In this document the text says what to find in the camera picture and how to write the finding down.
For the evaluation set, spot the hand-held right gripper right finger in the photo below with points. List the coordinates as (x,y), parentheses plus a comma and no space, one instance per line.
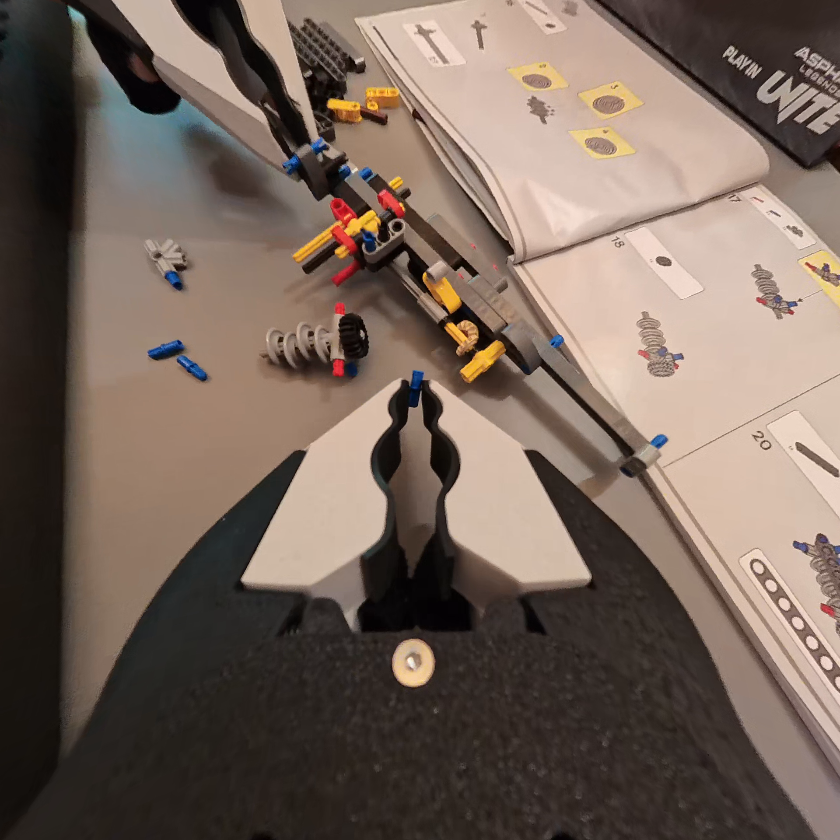
(518,525)

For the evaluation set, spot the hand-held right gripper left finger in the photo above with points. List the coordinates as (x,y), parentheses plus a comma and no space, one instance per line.
(315,525)

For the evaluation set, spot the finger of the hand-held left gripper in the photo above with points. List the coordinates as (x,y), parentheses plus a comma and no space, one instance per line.
(197,72)
(282,65)

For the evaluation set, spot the grey lego axle connector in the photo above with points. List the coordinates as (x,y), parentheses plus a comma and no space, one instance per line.
(164,253)

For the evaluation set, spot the grey lego gear shaft assembly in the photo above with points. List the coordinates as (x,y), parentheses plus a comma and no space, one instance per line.
(295,341)

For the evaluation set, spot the long dark lego chassis assembly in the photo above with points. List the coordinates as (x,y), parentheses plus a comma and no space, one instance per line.
(394,243)

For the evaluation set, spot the small pile of lego beams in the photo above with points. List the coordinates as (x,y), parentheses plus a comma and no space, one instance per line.
(328,52)

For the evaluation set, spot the yellow car lego set box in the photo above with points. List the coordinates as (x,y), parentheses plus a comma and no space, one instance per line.
(722,39)

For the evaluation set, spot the open instruction booklet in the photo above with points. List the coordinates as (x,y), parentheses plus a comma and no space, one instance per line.
(590,164)

